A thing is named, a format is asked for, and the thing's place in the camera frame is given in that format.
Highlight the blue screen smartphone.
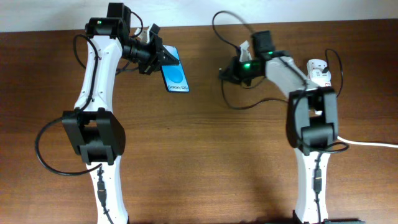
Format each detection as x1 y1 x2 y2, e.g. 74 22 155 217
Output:
161 45 190 93

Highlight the white power strip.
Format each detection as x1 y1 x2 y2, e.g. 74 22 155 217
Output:
307 59 331 87

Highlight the black charger cable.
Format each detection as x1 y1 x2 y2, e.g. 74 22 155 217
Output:
218 49 344 111

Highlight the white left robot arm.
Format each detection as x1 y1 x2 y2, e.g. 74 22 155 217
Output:
62 2 179 224

